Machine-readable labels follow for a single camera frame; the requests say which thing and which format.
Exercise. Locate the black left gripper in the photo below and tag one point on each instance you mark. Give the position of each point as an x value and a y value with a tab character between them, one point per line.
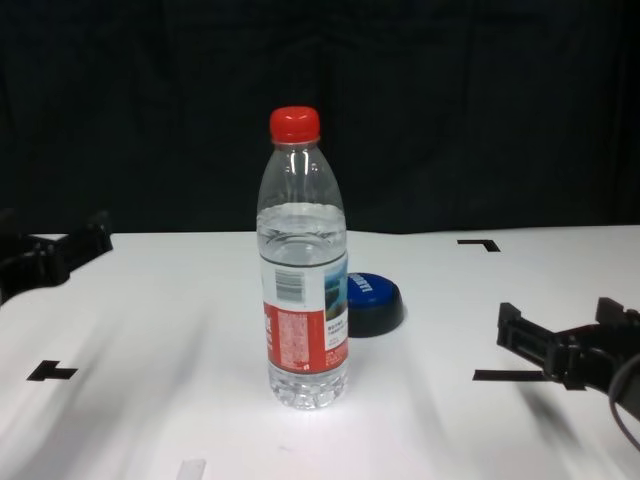
35	270

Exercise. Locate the blue round lid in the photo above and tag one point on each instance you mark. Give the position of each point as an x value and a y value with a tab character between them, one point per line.
375	310

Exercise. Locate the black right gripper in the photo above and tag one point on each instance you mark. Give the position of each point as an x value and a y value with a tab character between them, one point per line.
585	360

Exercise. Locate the clear water bottle red cap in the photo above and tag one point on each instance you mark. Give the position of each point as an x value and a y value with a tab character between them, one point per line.
302	310

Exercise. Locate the long black T tape mark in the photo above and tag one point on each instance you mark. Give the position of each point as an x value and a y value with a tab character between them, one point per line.
505	375

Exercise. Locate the short black T tape mark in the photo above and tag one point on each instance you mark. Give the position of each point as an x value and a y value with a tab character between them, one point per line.
47	372

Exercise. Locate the black corner tape mark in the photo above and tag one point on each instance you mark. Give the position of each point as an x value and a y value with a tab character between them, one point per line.
487	244

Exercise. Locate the black curtain backdrop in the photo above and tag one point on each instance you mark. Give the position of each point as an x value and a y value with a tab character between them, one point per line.
150	100

